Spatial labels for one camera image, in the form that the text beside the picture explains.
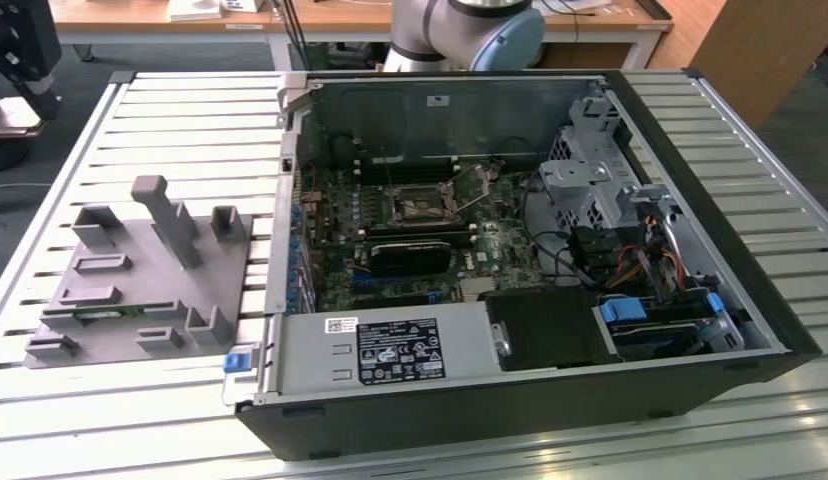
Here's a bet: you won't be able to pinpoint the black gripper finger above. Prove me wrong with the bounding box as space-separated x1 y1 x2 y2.
16 72 62 121

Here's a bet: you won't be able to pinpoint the metal socket cover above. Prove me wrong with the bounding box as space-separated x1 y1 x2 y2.
443 160 507 202

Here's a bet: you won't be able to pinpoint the CPU socket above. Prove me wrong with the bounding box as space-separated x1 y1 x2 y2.
385 183 463 225

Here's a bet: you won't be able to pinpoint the white flat box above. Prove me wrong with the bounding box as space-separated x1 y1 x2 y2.
167 0 223 22

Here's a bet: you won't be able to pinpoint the grey parts rack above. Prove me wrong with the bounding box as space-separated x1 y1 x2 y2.
23 174 259 371

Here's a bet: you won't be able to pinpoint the green RAM stick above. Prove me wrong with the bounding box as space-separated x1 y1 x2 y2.
42 301 176 322

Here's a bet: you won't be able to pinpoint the white barcode sticker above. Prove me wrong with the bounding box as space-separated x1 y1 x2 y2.
319 314 359 335

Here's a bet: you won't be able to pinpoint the black graphics card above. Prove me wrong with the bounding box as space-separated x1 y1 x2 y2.
366 241 454 279

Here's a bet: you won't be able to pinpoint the silver power supply unit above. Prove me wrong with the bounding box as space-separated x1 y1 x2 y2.
263 301 507 404

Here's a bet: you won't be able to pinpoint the black power supply label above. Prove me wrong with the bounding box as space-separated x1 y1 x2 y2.
355 317 449 386

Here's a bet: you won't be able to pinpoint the green motherboard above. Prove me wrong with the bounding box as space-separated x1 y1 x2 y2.
296 162 562 314

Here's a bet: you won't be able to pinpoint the silver finned heatsink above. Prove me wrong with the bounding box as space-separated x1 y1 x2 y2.
461 278 497 303

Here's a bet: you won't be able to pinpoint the silver metal drive cage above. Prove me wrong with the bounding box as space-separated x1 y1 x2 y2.
537 94 682 236

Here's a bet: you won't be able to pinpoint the silver shroud latch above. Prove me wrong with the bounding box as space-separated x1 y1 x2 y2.
491 322 515 357

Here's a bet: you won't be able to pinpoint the black plastic shroud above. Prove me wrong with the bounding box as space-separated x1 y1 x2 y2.
483 288 621 372

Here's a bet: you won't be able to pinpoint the black open PC case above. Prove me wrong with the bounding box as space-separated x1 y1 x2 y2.
220 68 826 462

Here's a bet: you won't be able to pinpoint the blue disk carrier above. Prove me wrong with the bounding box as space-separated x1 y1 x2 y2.
597 292 726 331

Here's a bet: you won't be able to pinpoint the wooden cabinet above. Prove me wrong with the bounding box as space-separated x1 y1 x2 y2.
646 0 828 131

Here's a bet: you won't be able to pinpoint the wooden desk white frame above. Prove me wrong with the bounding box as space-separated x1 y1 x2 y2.
52 0 275 64
266 0 675 71

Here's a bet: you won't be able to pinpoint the grey case release handle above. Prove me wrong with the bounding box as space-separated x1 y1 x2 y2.
274 71 316 132

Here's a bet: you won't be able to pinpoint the black hanging cables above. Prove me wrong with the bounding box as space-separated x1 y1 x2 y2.
278 0 310 47

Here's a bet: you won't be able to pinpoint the black data cable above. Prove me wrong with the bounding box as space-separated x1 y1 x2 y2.
530 227 599 291

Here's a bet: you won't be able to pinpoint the yellow red power wires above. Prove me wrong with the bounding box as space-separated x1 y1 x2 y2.
603 212 695 304

